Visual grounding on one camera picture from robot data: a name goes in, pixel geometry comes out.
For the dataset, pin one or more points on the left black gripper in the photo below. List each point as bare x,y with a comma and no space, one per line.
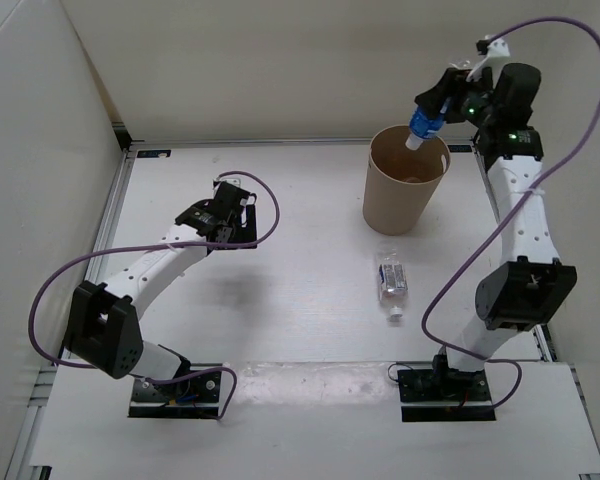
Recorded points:
248,233

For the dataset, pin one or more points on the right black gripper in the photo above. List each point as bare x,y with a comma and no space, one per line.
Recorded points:
432,100

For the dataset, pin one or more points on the blue label Pocari Sweat bottle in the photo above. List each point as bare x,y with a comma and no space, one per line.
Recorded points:
422,128

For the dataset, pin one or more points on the clear bottle white orange label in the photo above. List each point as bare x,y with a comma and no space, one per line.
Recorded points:
392,282

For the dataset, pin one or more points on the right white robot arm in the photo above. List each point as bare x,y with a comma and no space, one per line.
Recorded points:
531,282

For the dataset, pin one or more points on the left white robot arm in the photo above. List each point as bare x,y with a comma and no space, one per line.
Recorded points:
103,327

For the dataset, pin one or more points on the brown cardboard bin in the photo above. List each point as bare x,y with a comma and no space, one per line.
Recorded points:
390,206

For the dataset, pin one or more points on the white front board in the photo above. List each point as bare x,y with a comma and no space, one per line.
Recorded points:
315,421

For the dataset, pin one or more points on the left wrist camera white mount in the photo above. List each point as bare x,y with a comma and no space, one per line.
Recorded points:
234,181

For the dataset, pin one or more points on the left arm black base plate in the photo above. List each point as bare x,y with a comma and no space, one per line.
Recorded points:
197,398

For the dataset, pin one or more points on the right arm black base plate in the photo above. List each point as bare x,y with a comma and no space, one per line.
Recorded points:
441,394

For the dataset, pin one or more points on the aluminium table frame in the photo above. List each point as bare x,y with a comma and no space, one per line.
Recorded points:
308,294

